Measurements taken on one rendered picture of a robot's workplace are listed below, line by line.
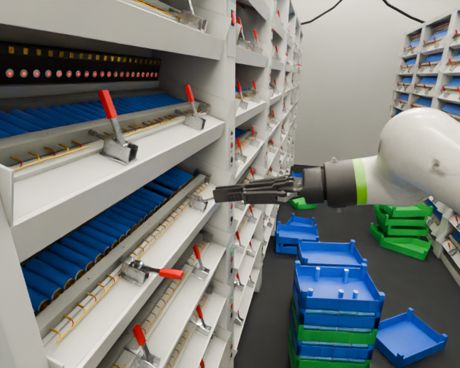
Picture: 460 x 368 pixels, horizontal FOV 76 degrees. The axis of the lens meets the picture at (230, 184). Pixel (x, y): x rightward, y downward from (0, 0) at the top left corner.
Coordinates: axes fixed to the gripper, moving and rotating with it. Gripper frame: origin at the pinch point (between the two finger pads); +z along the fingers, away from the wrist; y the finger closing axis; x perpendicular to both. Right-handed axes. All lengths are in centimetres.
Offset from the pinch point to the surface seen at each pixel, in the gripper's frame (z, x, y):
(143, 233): 10.5, 0.9, -19.5
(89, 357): 6.5, -4.1, -40.1
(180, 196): 10.9, 1.1, -2.5
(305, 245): -6, -66, 88
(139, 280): 7.2, -2.9, -27.7
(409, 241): -77, -114, 172
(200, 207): 7.4, -2.3, -1.0
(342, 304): -22, -61, 37
